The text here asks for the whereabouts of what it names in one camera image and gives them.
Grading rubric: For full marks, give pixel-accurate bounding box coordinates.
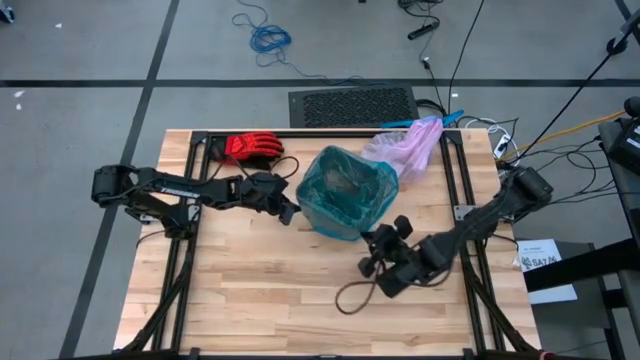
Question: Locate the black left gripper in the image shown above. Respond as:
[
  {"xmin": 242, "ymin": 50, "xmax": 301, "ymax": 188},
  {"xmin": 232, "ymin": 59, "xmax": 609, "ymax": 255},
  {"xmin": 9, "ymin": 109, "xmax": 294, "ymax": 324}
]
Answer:
[{"xmin": 238, "ymin": 171, "xmax": 303, "ymax": 227}]

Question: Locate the long black floor cable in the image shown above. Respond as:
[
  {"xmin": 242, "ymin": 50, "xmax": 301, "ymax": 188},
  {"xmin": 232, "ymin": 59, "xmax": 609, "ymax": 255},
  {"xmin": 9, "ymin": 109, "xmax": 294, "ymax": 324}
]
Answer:
[{"xmin": 446, "ymin": 0, "xmax": 487, "ymax": 119}]

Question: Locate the black stand pole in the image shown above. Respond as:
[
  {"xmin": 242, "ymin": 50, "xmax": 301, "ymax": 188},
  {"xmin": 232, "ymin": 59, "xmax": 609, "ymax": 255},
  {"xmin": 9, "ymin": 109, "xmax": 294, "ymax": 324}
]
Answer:
[{"xmin": 514, "ymin": 9, "xmax": 640, "ymax": 161}]

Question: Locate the blue floor cable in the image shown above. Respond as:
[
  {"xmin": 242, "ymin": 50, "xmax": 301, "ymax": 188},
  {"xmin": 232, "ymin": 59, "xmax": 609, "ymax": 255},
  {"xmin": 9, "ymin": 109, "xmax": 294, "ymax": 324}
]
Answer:
[{"xmin": 230, "ymin": 0, "xmax": 389, "ymax": 87}]

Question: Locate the black aluminium table frame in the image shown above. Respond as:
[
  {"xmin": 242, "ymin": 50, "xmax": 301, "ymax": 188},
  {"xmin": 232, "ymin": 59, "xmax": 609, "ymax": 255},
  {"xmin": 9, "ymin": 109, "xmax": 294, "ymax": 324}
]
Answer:
[{"xmin": 113, "ymin": 128, "xmax": 544, "ymax": 360}]

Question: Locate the black left camera cable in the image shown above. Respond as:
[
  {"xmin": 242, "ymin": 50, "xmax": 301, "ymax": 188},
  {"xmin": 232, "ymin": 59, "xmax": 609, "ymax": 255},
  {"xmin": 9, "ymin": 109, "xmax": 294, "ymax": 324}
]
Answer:
[{"xmin": 209, "ymin": 154, "xmax": 301, "ymax": 184}]

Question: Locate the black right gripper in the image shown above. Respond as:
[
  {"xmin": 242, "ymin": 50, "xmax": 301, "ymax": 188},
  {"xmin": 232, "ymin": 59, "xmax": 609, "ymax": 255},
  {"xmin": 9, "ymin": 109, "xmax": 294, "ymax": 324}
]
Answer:
[{"xmin": 357, "ymin": 214, "xmax": 441, "ymax": 300}]

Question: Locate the pink blue-rimmed trash bag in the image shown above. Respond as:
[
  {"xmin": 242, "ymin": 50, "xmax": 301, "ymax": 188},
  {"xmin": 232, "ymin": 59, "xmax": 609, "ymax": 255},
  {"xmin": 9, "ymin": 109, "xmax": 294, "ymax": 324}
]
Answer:
[{"xmin": 360, "ymin": 108, "xmax": 466, "ymax": 184}]

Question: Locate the yellow floor cable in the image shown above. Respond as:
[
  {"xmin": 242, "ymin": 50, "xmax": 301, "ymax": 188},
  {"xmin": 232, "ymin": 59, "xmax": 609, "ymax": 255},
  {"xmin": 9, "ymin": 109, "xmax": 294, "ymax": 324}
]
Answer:
[{"xmin": 499, "ymin": 109, "xmax": 627, "ymax": 161}]

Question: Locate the teal plastic trash bag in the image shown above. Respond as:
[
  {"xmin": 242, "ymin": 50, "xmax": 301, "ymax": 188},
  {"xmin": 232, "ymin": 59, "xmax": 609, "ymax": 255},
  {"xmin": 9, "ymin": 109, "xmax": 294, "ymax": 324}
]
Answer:
[{"xmin": 295, "ymin": 145, "xmax": 401, "ymax": 242}]

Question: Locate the white cable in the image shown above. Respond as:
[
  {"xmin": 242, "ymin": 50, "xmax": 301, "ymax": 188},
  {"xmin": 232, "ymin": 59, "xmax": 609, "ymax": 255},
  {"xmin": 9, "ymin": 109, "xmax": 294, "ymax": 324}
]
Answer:
[{"xmin": 469, "ymin": 117, "xmax": 521, "ymax": 166}]

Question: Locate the black device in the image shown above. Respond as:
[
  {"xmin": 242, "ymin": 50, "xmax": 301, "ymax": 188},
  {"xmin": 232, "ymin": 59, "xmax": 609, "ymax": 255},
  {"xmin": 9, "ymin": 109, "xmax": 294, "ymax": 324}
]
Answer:
[{"xmin": 597, "ymin": 96, "xmax": 640, "ymax": 176}]

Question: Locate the black desk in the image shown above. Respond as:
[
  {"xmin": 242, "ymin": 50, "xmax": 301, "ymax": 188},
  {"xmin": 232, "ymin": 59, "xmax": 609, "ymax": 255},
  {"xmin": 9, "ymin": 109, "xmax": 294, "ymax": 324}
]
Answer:
[{"xmin": 522, "ymin": 238, "xmax": 640, "ymax": 360}]

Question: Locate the black cable with inline plug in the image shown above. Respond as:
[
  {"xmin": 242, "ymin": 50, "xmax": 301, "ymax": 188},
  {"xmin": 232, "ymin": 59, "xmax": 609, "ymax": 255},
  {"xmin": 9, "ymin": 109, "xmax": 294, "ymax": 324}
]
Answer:
[{"xmin": 398, "ymin": 0, "xmax": 449, "ymax": 119}]

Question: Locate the white printed paper sheet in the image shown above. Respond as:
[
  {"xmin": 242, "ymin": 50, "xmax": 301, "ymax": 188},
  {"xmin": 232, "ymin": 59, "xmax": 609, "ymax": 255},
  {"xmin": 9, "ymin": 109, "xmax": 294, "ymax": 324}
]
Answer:
[{"xmin": 513, "ymin": 238, "xmax": 580, "ymax": 306}]

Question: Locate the red and black glove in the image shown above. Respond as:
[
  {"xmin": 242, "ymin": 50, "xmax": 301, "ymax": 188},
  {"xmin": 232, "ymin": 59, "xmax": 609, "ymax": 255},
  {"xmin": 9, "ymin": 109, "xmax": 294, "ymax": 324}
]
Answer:
[{"xmin": 207, "ymin": 131, "xmax": 285, "ymax": 170}]

